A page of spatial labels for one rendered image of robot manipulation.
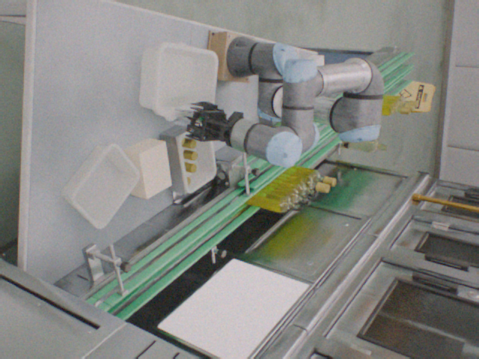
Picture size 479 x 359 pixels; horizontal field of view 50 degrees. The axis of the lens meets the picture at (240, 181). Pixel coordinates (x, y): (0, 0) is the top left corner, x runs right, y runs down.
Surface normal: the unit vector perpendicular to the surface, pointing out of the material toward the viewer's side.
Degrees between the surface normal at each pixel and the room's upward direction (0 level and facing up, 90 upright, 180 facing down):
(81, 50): 0
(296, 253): 90
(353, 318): 90
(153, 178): 0
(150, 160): 0
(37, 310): 90
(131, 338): 90
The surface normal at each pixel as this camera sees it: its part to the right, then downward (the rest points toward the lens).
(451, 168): -0.58, 0.42
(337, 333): -0.09, -0.88
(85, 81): 0.81, 0.20
